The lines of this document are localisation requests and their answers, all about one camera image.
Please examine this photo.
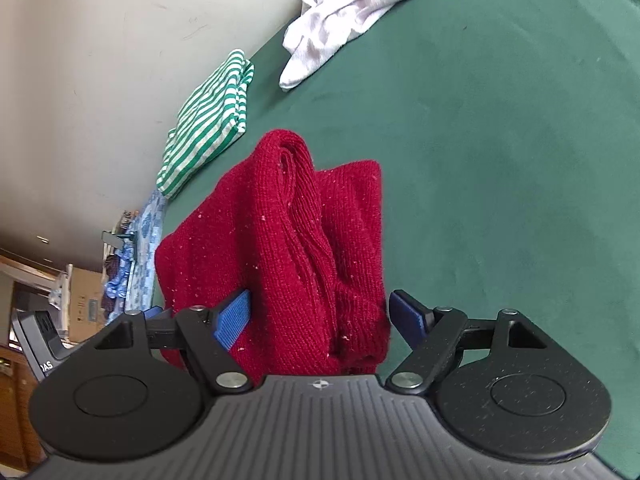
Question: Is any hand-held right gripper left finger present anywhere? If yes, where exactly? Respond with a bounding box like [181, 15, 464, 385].
[87, 290, 251, 395]

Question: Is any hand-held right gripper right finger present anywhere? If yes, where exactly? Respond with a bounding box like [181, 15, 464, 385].
[386, 289, 558, 392]

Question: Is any red knitted sweater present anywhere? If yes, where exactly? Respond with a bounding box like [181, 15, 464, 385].
[154, 129, 392, 377]

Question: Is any dark patterned cloth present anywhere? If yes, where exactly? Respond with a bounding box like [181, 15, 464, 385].
[102, 255, 126, 311]

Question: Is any cardboard box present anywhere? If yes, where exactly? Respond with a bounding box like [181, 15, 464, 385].
[64, 266, 108, 342]

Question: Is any wooden cabinet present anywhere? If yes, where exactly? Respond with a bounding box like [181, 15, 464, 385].
[0, 247, 66, 473]

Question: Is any blue floral towel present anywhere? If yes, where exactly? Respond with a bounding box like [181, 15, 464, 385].
[104, 191, 168, 322]

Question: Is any grey device on green stand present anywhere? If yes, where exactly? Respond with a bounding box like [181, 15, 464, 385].
[101, 227, 132, 251]

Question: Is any green white striped folded garment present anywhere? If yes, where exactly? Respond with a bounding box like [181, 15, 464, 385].
[156, 49, 255, 200]

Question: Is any white crumpled garment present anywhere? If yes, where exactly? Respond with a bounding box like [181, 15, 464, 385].
[279, 0, 453, 92]

